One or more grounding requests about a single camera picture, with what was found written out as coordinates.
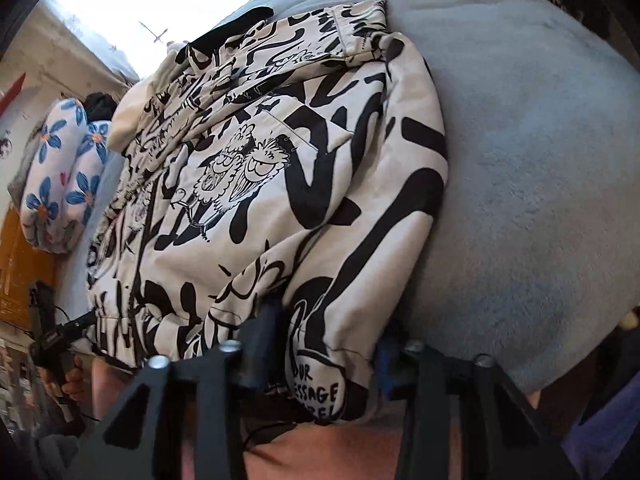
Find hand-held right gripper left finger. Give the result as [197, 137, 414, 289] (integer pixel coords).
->
[65, 305, 286, 480]

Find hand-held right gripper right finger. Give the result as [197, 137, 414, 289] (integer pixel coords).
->
[375, 330, 581, 480]

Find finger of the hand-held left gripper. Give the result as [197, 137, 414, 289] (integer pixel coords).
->
[62, 311, 97, 333]

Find black and white printed jacket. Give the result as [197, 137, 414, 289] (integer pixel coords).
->
[86, 0, 448, 423]

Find folded cream clothes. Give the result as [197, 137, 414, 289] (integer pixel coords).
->
[109, 40, 186, 151]

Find black clothes pile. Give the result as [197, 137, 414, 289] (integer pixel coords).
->
[82, 92, 118, 123]

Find person's left hand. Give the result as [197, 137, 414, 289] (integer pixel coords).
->
[42, 355, 93, 401]

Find orange wooden cabinet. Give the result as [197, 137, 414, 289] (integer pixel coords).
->
[0, 207, 56, 331]

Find person's legs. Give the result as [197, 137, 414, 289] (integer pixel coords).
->
[92, 357, 546, 480]

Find blue floral quilt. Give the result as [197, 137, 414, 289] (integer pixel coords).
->
[20, 97, 116, 255]

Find purple cloth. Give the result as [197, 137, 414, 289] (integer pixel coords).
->
[562, 370, 640, 480]

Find grey-blue bed blanket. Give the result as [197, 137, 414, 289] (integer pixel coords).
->
[70, 0, 640, 391]

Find sheer white curtain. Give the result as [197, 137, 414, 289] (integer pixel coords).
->
[45, 0, 281, 81]

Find red wall shelf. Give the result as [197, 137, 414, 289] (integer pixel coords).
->
[0, 72, 26, 111]

